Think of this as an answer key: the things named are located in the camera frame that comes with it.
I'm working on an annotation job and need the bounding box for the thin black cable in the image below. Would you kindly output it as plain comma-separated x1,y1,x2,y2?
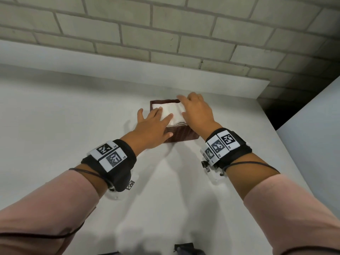
220,161,340,255
0,168,115,240

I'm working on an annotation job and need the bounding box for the stack of white paper napkins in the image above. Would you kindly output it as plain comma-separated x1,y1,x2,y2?
152,102,187,127

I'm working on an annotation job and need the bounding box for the black device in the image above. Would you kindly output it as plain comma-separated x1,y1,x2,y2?
174,243,205,255

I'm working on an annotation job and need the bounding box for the person's right hand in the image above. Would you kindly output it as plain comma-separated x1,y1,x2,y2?
177,92,222,140

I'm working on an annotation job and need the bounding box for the person's left hand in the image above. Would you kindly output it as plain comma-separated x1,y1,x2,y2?
128,107,174,155

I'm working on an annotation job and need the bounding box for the black wristband with marker tags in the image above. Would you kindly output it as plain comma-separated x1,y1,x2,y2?
81,139,137,193
200,128,253,173

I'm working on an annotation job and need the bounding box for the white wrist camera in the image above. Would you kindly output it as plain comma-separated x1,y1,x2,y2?
107,180,135,201
201,160,227,185

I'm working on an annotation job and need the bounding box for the brown woven basket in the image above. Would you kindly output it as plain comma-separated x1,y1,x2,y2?
150,99,200,143

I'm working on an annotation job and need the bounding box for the white cabinet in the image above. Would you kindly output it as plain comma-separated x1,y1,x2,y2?
276,76,340,219

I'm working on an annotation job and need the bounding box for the person's left forearm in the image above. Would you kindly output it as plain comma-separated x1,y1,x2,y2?
0,131,139,255

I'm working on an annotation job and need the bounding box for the person's right forearm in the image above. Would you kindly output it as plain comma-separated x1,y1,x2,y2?
205,123,340,255

